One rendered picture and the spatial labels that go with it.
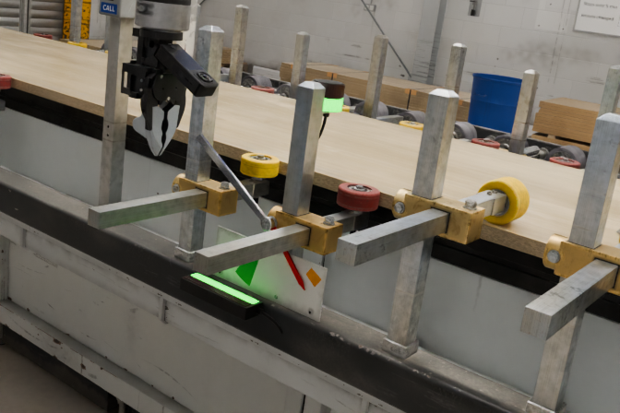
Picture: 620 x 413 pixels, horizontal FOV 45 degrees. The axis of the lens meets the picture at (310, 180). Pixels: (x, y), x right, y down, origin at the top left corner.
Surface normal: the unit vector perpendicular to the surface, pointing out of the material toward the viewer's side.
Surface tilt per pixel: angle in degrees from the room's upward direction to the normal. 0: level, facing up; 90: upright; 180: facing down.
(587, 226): 90
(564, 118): 90
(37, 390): 0
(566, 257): 90
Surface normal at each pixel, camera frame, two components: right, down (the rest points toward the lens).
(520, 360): -0.61, 0.12
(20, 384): 0.13, -0.96
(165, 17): 0.26, 0.28
